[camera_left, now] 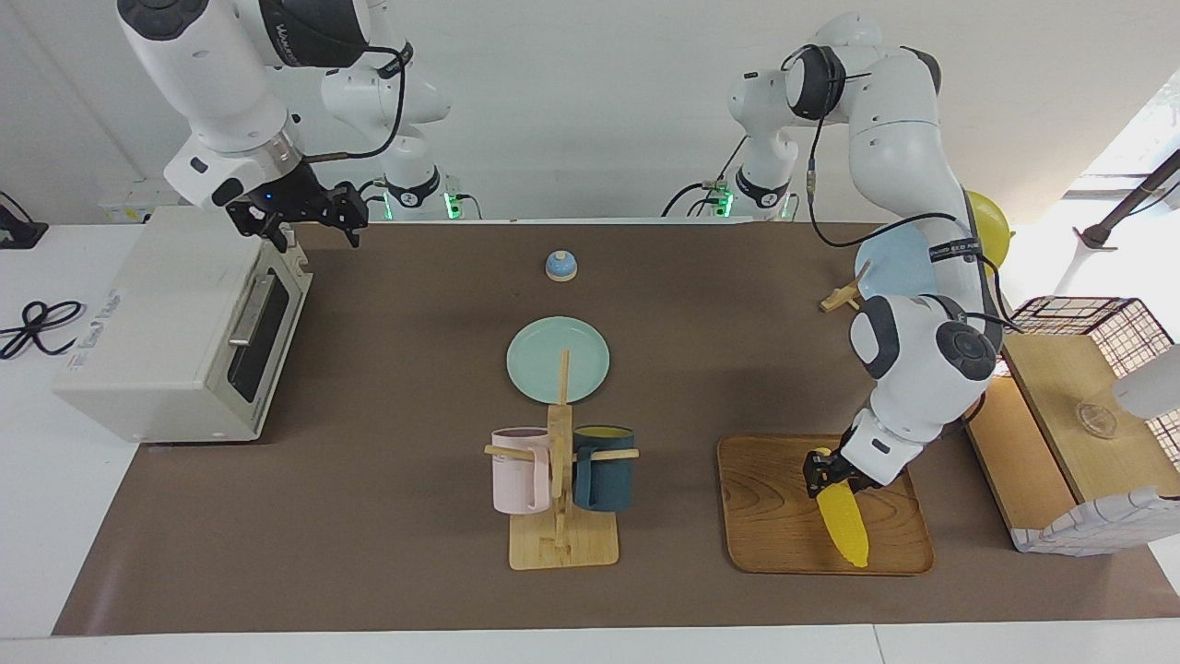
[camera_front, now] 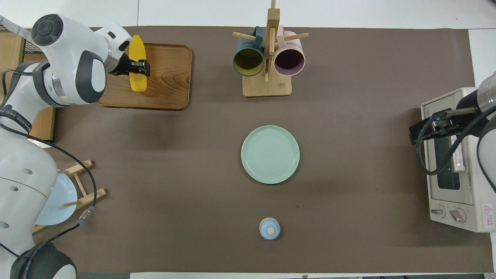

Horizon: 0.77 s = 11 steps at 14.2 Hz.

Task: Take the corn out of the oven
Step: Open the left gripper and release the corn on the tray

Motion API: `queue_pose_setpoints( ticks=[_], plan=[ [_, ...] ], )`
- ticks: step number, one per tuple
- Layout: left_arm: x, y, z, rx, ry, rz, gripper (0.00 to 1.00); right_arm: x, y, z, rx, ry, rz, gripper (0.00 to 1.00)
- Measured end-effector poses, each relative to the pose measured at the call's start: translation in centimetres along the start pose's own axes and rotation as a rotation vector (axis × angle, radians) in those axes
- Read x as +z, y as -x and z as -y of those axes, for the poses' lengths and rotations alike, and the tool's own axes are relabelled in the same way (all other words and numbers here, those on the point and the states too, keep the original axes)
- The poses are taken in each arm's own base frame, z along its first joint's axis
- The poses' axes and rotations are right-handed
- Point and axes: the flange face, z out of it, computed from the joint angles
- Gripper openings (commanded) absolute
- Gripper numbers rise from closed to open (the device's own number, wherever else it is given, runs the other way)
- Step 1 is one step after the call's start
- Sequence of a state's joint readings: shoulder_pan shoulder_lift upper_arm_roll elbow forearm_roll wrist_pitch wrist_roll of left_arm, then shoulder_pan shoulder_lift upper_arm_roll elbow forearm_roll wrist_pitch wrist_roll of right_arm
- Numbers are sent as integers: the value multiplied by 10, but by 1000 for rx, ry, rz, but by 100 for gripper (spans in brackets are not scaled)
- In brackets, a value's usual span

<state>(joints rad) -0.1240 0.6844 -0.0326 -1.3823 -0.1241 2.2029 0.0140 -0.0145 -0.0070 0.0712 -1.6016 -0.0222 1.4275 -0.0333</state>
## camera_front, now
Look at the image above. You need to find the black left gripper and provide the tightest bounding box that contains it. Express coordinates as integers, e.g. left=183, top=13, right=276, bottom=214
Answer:
left=110, top=52, right=151, bottom=77

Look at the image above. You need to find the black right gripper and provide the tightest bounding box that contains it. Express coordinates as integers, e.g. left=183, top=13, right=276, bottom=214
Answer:
left=409, top=108, right=482, bottom=145

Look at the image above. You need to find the yellow corn cob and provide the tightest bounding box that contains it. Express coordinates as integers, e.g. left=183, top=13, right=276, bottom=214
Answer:
left=128, top=35, right=148, bottom=93

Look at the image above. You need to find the pale green plate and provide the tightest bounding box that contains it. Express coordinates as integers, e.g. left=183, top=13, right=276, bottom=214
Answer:
left=241, top=125, right=300, bottom=185

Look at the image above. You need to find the cream toaster oven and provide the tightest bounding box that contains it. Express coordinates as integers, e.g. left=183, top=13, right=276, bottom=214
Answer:
left=421, top=87, right=496, bottom=233

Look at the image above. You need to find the wooden serving tray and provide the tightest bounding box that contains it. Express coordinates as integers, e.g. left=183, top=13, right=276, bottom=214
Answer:
left=96, top=41, right=193, bottom=111

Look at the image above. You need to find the brown table mat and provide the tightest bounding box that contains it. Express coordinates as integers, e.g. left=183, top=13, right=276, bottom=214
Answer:
left=0, top=26, right=493, bottom=273

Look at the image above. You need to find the dark teal mug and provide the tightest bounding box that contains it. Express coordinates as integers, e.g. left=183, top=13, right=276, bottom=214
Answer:
left=232, top=26, right=265, bottom=77

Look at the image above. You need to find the wooden mug tree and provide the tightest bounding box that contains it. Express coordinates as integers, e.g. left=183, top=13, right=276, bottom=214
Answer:
left=232, top=0, right=309, bottom=97

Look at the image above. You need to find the wooden plate rack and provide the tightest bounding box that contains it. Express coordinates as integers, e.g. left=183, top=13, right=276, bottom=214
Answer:
left=32, top=159, right=107, bottom=235

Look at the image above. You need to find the pink mug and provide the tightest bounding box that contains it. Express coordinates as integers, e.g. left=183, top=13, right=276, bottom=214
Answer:
left=273, top=26, right=306, bottom=76

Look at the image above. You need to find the light blue plate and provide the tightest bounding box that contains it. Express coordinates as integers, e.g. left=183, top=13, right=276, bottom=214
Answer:
left=34, top=172, right=78, bottom=226

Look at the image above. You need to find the wire basket wooden shelf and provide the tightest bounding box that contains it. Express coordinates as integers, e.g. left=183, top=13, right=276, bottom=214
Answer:
left=0, top=15, right=57, bottom=142

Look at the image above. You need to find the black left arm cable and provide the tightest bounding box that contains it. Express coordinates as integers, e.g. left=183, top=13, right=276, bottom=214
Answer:
left=2, top=68, right=98, bottom=257

